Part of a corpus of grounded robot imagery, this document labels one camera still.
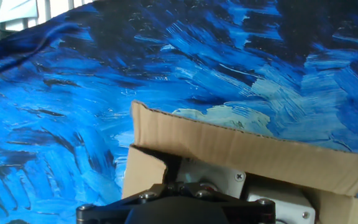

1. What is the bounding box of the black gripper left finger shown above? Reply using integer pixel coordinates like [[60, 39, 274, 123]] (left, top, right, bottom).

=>
[[75, 182, 177, 224]]

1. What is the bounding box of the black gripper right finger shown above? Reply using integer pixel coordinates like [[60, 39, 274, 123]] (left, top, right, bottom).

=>
[[176, 182, 277, 224]]

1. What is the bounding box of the brown cardboard box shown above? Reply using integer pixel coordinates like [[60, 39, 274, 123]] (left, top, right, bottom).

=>
[[121, 100, 358, 224]]

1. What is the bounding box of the Van Gogh wheatfield print cloth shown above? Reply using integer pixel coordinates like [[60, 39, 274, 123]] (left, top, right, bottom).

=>
[[0, 0, 358, 224]]

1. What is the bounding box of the white crumpled sheet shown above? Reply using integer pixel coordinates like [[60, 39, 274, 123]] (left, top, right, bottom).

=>
[[0, 0, 39, 26]]

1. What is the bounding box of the white push-button switch box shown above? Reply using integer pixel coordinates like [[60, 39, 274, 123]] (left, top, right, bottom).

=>
[[246, 185, 317, 224]]

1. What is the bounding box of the white red-button switch box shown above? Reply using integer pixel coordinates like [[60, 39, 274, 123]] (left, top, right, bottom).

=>
[[175, 157, 247, 200]]

